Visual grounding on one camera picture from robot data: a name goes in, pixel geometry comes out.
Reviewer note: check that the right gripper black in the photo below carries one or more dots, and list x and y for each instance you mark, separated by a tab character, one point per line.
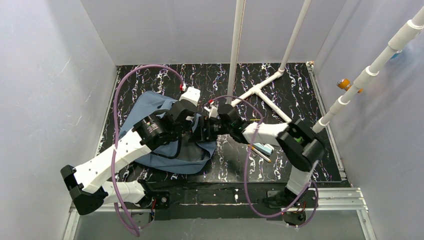
208	130

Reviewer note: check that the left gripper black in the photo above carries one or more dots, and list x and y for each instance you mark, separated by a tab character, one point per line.
193	133

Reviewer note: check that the blue student backpack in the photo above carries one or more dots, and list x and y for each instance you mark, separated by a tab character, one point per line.
178	157

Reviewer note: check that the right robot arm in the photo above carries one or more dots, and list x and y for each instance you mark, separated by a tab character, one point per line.
300	144

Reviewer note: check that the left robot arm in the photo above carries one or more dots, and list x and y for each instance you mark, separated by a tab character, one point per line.
93	184

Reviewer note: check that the blue white eraser case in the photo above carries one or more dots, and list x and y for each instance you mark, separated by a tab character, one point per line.
266	149

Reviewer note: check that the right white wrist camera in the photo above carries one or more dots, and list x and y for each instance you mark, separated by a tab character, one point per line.
211	110

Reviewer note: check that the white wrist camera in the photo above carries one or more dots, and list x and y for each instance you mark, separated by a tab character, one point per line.
211	110
190	93

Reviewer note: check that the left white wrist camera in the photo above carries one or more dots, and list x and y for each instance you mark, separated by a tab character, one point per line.
190	93

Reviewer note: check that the aluminium rail base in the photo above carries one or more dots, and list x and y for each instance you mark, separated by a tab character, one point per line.
221	211

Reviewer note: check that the orange knob on wall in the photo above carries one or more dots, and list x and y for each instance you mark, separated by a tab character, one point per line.
344	84

